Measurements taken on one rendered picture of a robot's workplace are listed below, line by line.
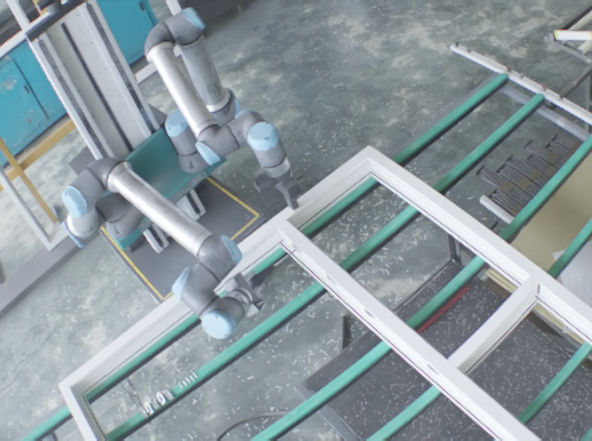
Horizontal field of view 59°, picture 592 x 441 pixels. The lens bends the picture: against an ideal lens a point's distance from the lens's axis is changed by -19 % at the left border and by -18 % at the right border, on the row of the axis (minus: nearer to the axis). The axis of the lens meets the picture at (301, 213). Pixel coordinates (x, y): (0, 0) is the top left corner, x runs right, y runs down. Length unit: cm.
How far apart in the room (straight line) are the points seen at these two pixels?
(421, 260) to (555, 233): 100
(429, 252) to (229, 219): 101
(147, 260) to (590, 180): 223
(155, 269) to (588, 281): 211
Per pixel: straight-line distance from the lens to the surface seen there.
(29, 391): 372
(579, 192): 249
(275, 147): 195
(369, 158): 226
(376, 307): 186
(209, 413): 296
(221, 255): 179
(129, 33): 552
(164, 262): 315
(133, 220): 276
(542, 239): 232
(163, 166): 293
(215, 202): 327
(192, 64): 249
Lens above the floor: 247
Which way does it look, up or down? 46 degrees down
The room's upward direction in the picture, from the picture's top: 23 degrees counter-clockwise
